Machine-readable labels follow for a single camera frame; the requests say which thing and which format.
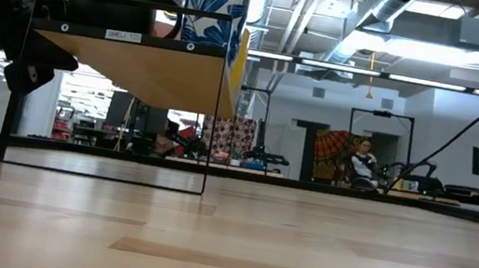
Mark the black aluminium table frame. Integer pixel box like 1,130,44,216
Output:
0,132,479,228

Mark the dark door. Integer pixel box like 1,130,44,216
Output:
288,119,331,184

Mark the white shelf label sticker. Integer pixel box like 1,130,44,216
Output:
103,28,143,44

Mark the ceiling strip light rail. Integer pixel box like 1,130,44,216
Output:
246,48,479,98

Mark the yellow hanging pendant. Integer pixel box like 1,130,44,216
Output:
364,51,379,100

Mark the person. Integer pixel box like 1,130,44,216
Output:
344,138,383,192

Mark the black metal stand frame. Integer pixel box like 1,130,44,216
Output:
343,106,417,168

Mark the long thin black cable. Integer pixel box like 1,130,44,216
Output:
384,44,479,207

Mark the orange patterned cloth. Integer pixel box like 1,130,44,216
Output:
311,127,363,185

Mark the pink mug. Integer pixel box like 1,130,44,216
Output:
149,18,181,41

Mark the red cart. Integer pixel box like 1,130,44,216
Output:
50,106,75,143

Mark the white column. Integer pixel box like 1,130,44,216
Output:
16,65,65,141

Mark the black metal wooden shelf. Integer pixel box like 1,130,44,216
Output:
0,0,255,200

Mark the red patterned cloth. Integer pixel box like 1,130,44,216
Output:
198,113,259,160

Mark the white blue floral mug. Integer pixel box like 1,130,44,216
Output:
175,0,251,73

